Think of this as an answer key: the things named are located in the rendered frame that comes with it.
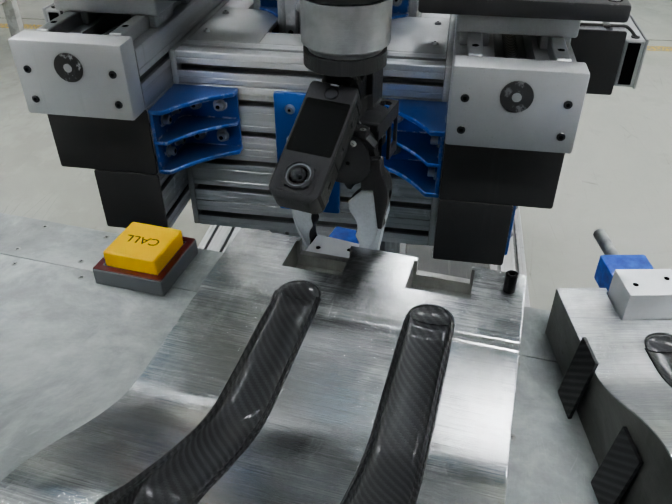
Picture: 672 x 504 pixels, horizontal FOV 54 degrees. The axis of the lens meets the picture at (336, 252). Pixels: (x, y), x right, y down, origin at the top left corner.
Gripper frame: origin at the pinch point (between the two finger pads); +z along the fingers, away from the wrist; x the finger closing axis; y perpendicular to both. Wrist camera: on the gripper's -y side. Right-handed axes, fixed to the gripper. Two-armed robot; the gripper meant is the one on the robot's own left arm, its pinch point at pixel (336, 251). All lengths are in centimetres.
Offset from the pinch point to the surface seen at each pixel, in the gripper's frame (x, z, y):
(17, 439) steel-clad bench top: 16.3, 4.6, -27.6
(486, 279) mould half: -15.5, -4.4, -4.4
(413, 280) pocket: -9.2, -2.2, -4.1
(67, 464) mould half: 2.0, -7.8, -34.0
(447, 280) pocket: -12.1, -2.8, -3.8
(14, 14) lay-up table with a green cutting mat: 288, 69, 229
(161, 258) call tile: 16.9, 1.4, -6.0
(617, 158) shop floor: -35, 85, 209
